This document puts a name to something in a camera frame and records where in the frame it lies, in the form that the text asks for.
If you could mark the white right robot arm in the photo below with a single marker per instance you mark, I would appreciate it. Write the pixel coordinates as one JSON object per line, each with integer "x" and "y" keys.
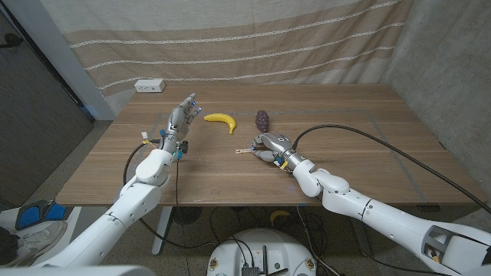
{"x": 395, "y": 226}

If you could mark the white power outlet box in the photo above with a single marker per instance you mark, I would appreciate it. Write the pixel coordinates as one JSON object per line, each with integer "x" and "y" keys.
{"x": 149, "y": 85}

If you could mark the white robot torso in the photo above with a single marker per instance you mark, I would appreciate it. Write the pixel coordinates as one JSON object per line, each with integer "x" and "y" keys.
{"x": 284, "y": 245}

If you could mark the yellow toy banana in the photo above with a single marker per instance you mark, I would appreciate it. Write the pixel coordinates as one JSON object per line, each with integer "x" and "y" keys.
{"x": 222, "y": 117}

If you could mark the grey table leg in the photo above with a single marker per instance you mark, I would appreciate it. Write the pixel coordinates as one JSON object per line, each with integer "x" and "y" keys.
{"x": 360, "y": 241}

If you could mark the black antenna module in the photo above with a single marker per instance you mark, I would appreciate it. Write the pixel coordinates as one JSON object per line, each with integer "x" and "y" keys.
{"x": 249, "y": 271}

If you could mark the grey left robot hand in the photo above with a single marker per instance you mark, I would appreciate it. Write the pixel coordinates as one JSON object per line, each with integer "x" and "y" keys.
{"x": 176, "y": 122}

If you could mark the dark wood grain door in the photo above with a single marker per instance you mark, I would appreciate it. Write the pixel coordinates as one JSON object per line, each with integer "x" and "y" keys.
{"x": 34, "y": 115}

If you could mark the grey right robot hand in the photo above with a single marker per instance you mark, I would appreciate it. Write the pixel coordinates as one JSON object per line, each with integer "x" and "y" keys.
{"x": 278, "y": 143}

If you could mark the blue and black foot pedal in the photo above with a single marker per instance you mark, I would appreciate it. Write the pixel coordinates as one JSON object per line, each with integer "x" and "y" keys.
{"x": 28, "y": 216}

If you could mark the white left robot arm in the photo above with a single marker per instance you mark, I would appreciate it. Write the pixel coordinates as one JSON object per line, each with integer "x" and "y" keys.
{"x": 130, "y": 199}

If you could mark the wooden clothespin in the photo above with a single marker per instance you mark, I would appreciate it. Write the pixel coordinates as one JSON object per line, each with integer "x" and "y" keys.
{"x": 242, "y": 151}

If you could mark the white table leg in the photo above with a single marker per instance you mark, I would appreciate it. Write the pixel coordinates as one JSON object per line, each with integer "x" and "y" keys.
{"x": 161, "y": 230}

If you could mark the black round floor device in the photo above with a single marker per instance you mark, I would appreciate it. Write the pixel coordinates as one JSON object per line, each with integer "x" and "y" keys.
{"x": 186, "y": 214}

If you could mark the dark purple sweet potato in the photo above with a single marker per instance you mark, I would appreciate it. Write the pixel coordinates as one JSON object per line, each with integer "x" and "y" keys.
{"x": 262, "y": 120}

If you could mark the white sneaker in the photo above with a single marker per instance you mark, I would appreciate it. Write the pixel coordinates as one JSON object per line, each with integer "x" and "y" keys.
{"x": 38, "y": 239}

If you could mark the beige striped cloth backdrop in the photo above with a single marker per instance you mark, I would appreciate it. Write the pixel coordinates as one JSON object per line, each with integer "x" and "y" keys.
{"x": 230, "y": 38}

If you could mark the pale grey pillar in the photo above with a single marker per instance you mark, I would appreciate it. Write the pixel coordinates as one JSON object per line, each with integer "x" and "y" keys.
{"x": 57, "y": 50}

